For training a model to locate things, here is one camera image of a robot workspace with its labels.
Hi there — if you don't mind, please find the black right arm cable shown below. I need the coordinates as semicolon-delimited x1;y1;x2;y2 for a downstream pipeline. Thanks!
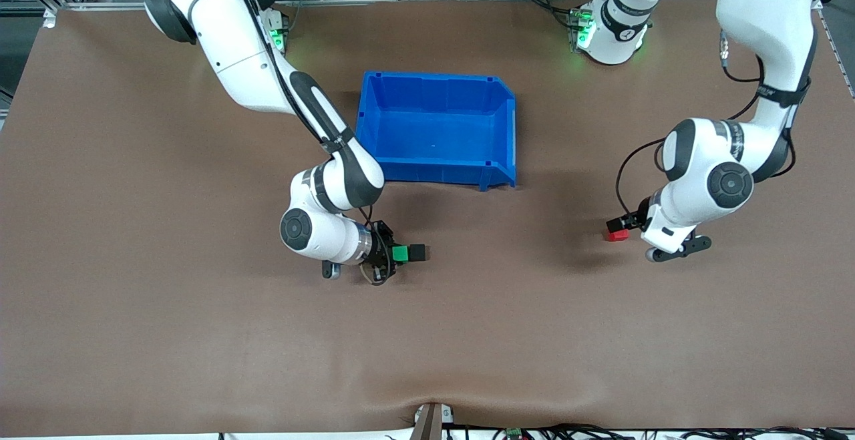
189;0;375;227

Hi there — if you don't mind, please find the blue plastic storage bin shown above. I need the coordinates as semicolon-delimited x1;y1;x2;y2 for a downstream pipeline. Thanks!
354;71;518;192

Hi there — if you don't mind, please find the aluminium table edge rail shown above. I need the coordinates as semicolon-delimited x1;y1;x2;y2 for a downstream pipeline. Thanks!
0;0;855;13

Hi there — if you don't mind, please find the wooden bracket block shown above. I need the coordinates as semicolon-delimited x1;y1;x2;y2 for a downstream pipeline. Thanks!
411;402;455;440

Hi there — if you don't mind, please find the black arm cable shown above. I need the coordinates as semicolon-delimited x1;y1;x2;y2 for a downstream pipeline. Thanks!
189;0;375;227
615;29;799;224

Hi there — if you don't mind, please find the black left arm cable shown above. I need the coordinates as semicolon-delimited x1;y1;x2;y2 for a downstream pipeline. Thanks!
615;29;799;224

